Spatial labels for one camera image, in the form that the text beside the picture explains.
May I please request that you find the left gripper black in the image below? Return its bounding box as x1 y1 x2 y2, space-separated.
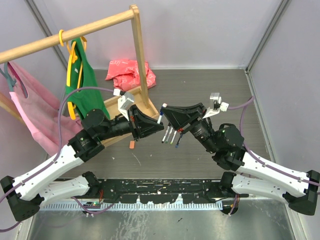
97 103 164 141

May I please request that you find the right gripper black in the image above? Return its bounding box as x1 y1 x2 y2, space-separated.
160 102 219 154

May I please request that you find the long white green pen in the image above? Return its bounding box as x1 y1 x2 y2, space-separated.
165 127 173 144

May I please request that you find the white pen green tip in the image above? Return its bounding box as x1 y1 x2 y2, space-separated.
170 130 177 145

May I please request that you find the blue pen cap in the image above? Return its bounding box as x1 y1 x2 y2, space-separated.
160 103 168 116

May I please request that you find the white pen black tip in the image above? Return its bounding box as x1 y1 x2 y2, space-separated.
161 126 170 143

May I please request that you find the blue pen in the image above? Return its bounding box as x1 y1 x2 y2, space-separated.
175 134 184 148

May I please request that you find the orange eraser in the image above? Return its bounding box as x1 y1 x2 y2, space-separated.
129 140 136 149

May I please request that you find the short white pen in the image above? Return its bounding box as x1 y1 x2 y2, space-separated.
157 114 163 124

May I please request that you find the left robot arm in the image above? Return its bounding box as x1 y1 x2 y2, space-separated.
0 104 164 222

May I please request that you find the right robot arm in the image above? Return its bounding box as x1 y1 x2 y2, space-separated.
161 103 320 216

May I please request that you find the wooden clothes rack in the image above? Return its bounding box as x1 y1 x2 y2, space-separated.
0 4 160 148

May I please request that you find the red patterned cloth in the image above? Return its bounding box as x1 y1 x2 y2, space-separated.
105 59 141 91

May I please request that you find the green tank top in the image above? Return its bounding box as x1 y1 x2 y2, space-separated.
65 37 110 120

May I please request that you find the pink shirt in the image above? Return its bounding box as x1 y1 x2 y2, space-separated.
6 61 86 154

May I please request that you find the yellow plastic hanger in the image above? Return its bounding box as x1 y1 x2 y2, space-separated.
58 29 88 121

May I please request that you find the grey blue hanger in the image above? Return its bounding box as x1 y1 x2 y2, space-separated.
0 62 28 98

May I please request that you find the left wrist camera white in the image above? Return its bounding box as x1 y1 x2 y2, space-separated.
113 88 135 121

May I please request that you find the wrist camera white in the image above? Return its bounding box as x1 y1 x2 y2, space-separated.
113 88 135 121
202 92 229 119

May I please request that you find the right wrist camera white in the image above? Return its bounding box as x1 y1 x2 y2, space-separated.
202 92 229 119

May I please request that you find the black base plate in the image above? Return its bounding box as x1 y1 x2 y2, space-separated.
71 177 241 204

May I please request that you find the white cable duct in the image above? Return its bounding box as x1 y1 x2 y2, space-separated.
41 199 223 211

